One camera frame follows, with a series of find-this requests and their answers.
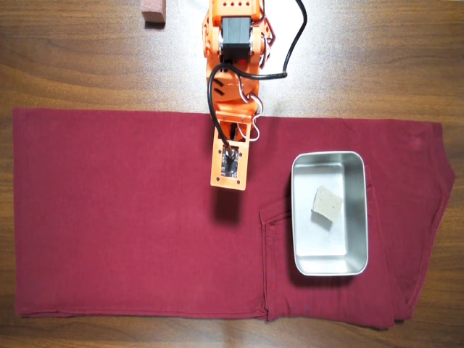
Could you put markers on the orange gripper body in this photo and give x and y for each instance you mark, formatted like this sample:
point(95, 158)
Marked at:
point(237, 118)

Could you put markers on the beige sponge cube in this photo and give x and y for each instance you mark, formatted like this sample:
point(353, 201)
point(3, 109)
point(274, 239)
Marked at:
point(327, 203)

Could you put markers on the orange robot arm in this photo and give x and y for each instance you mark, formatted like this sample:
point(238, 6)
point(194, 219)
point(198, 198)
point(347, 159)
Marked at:
point(235, 40)

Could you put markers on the pink sponge block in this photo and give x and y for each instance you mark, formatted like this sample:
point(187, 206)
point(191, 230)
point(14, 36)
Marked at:
point(154, 12)

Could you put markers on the dark red cloth trousers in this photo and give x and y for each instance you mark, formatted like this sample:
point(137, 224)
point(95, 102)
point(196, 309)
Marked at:
point(127, 217)

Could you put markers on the stainless steel tray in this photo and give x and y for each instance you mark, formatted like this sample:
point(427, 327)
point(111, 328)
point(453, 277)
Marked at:
point(328, 253)

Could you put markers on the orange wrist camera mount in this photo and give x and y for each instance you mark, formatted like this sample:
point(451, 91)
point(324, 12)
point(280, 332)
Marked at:
point(229, 166)

